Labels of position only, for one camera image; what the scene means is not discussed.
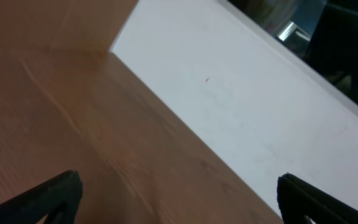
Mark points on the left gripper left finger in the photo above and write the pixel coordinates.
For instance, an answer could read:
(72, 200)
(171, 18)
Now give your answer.
(54, 201)

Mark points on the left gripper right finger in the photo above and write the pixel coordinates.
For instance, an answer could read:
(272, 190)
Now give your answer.
(300, 202)

